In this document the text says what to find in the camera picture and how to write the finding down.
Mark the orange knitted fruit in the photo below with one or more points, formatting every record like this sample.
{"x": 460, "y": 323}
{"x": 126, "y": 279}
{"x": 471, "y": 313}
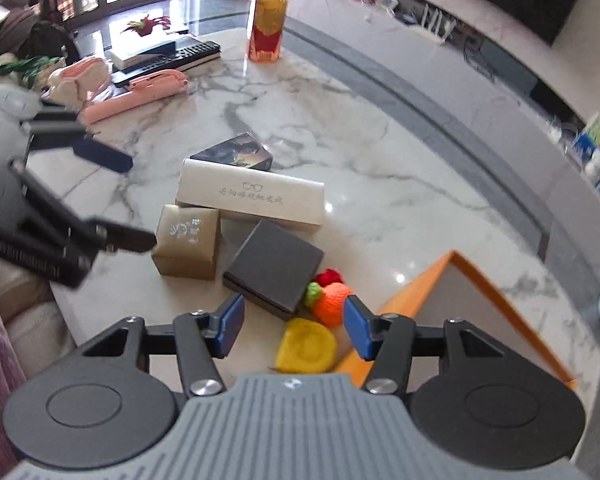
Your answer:
{"x": 332, "y": 302}

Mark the pink and white bag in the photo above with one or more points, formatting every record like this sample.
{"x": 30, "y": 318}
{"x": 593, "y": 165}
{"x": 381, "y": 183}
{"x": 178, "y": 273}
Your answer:
{"x": 82, "y": 77}

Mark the orange storage box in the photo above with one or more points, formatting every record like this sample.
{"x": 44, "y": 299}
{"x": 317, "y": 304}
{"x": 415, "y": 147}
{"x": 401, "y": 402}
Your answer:
{"x": 480, "y": 305}

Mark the pink telephone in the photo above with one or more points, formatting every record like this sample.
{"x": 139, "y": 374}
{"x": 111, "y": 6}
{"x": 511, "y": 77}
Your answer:
{"x": 130, "y": 102}

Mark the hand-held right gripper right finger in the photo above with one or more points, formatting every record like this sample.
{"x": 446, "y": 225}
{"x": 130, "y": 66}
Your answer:
{"x": 357, "y": 327}

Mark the yellow knitted fruit slice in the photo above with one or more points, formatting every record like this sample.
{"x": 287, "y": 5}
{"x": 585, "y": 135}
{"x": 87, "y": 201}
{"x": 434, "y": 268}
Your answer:
{"x": 307, "y": 345}

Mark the white glasses case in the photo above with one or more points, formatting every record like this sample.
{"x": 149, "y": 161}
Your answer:
{"x": 250, "y": 192}

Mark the green and white bag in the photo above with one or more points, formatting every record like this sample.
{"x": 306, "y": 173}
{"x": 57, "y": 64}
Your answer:
{"x": 30, "y": 66}

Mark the white router with antennas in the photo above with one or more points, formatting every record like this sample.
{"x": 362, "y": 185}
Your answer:
{"x": 437, "y": 25}

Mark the red leafy plant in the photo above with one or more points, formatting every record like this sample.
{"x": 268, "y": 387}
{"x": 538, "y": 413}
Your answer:
{"x": 147, "y": 25}

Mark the red knitted fruit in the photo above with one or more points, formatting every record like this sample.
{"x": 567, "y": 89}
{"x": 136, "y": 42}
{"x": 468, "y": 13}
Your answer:
{"x": 328, "y": 278}

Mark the dark grey square box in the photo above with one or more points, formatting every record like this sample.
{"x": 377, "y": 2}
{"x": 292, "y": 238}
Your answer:
{"x": 275, "y": 265}

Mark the amber drink bottle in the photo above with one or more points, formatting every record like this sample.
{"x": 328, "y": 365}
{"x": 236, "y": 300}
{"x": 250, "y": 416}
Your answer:
{"x": 266, "y": 25}

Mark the beige sofa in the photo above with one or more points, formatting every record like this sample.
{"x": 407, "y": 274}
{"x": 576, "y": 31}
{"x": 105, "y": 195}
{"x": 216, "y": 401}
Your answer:
{"x": 35, "y": 320}

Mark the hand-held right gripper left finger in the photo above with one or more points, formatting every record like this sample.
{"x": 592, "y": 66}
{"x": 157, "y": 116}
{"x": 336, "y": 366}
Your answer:
{"x": 231, "y": 327}

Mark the black backpack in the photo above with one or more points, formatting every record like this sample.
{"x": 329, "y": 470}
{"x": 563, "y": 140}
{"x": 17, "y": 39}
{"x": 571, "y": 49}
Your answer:
{"x": 47, "y": 40}

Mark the dark printed box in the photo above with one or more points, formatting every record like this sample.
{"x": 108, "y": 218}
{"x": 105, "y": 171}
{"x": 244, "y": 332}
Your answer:
{"x": 240, "y": 151}

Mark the black remote control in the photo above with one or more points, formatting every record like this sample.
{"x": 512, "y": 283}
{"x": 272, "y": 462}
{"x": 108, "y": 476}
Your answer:
{"x": 180, "y": 55}

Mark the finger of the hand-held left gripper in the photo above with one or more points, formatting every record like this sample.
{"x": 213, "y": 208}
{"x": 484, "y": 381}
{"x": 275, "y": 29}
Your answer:
{"x": 102, "y": 155}
{"x": 130, "y": 240}

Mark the tan cardboard gift box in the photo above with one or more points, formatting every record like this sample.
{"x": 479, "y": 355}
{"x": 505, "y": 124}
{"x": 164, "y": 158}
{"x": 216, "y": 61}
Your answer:
{"x": 187, "y": 242}

